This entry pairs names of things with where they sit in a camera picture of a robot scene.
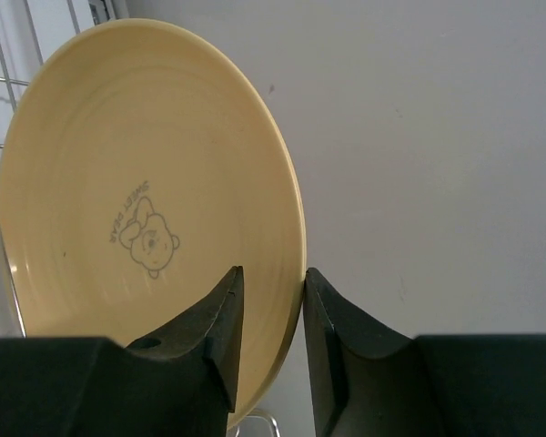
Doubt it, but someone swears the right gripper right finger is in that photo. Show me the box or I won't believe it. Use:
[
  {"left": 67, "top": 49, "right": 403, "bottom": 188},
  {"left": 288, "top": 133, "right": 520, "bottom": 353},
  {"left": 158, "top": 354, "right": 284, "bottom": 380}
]
[{"left": 303, "top": 268, "right": 546, "bottom": 436}]

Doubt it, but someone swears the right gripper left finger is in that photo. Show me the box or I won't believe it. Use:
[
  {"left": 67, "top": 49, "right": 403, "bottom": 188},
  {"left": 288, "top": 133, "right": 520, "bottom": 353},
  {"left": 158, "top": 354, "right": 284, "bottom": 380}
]
[{"left": 0, "top": 266, "right": 244, "bottom": 436}]

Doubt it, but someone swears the yellow plate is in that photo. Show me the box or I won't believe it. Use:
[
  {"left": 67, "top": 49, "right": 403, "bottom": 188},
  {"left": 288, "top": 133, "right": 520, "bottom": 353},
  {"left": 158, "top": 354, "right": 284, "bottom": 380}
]
[{"left": 0, "top": 18, "right": 307, "bottom": 426}]

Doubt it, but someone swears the wire dish rack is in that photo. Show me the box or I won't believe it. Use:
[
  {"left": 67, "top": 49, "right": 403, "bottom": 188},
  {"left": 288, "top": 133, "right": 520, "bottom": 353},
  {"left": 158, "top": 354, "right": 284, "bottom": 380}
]
[{"left": 0, "top": 1, "right": 127, "bottom": 337}]

